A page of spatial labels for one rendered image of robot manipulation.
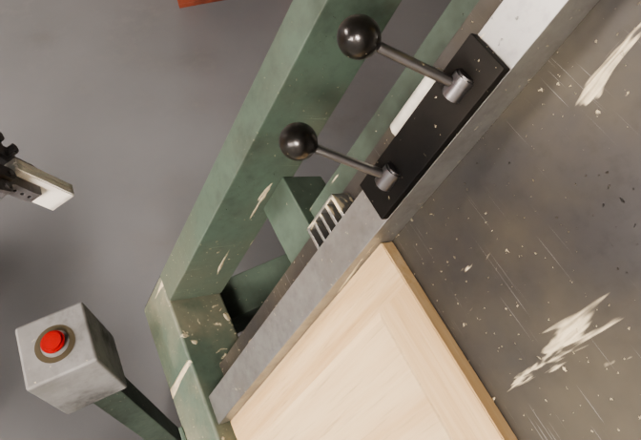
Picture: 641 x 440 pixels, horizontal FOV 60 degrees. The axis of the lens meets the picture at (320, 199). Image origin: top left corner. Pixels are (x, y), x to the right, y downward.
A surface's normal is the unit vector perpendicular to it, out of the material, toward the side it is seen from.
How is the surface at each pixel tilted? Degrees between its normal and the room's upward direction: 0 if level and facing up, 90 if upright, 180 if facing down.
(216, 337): 30
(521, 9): 60
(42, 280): 0
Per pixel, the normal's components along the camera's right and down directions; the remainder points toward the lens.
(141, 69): 0.00, -0.55
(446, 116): -0.78, 0.04
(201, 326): 0.45, -0.66
